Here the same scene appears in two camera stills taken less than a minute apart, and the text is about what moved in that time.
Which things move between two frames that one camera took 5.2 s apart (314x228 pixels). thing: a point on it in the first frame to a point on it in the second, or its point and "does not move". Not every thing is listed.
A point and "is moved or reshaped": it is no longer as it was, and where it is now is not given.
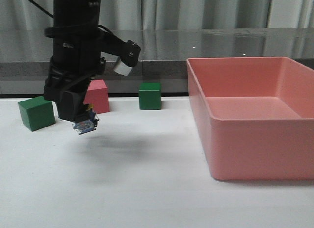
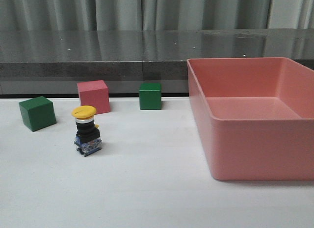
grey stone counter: x=25 y=54 does not move
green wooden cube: x=37 y=113 does not move
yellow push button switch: x=85 y=126 is moved or reshaped
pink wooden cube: x=97 y=95 does not move
